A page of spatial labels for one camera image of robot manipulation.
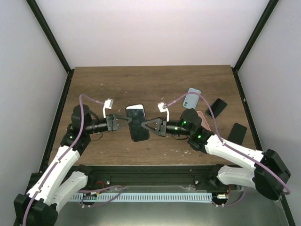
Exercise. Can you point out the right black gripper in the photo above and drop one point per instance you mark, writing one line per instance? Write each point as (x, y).
(158, 131)

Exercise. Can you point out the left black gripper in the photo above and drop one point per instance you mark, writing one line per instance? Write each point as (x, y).
(114, 123)

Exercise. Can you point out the teal edged black phone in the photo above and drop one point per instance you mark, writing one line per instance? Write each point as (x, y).
(218, 106)

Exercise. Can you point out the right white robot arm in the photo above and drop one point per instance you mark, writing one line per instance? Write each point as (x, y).
(264, 171)

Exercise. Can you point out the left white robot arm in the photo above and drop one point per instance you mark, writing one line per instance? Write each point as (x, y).
(42, 203)

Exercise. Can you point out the light blue phone case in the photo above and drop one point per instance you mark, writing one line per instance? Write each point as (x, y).
(191, 100)

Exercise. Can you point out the pink phone case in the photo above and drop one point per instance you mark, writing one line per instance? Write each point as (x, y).
(204, 123)

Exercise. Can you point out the light blue slotted strip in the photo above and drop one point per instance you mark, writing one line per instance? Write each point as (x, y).
(146, 197)

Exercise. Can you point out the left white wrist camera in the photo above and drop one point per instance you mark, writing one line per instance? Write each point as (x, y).
(107, 106)

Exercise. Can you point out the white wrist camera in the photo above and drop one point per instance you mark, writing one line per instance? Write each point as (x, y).
(107, 106)
(163, 108)

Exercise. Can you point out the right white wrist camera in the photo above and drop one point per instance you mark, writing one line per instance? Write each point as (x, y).
(163, 108)

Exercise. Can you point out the black front rail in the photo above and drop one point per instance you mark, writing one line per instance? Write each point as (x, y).
(203, 177)

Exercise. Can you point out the left black frame post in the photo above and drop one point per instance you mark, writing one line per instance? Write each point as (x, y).
(48, 33)

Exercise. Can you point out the black frame post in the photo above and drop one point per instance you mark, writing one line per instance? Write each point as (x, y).
(255, 33)
(48, 33)

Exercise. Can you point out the right black frame post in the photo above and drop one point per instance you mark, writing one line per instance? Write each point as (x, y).
(255, 33)

